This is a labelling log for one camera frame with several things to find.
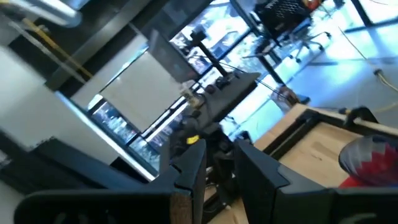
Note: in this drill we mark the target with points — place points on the black aluminium rail frame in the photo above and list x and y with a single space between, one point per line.
293 135

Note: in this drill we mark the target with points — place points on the black computer mouse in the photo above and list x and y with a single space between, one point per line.
222 82

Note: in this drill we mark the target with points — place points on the blue faceted plastic cup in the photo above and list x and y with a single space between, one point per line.
370 158

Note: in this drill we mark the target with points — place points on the dark grey desk monitor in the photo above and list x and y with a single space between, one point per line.
174 59

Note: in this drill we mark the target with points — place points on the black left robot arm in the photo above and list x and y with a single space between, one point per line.
214 146

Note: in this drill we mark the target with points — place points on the dark grey desk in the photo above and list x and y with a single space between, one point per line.
233 96

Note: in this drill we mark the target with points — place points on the red plastic tray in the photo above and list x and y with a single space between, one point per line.
349 183

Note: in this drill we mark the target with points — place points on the black mesh office chair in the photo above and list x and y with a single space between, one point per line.
280 15

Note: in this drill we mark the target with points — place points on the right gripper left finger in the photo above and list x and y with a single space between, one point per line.
189 174

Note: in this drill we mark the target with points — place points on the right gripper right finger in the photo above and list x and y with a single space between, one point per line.
267 193

